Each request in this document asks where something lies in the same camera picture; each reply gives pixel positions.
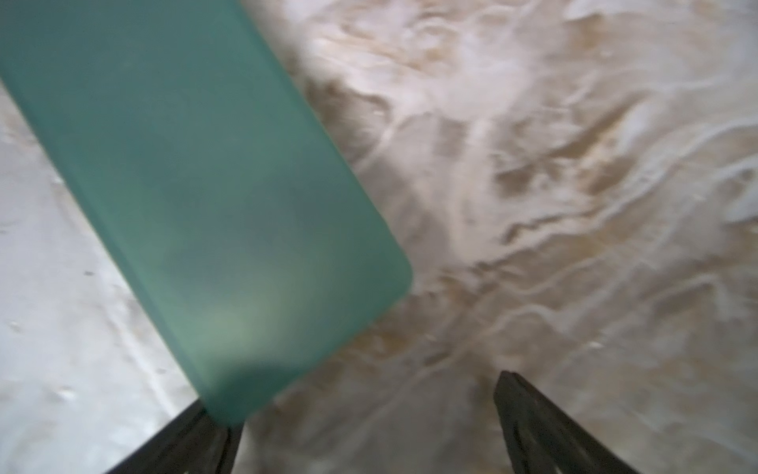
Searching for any dark green pencil case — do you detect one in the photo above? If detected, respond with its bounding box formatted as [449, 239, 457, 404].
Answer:
[1, 1, 413, 426]

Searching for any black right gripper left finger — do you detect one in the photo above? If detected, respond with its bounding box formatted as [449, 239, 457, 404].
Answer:
[109, 400, 244, 474]

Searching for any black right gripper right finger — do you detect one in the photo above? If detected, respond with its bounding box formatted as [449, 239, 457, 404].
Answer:
[493, 371, 638, 474]

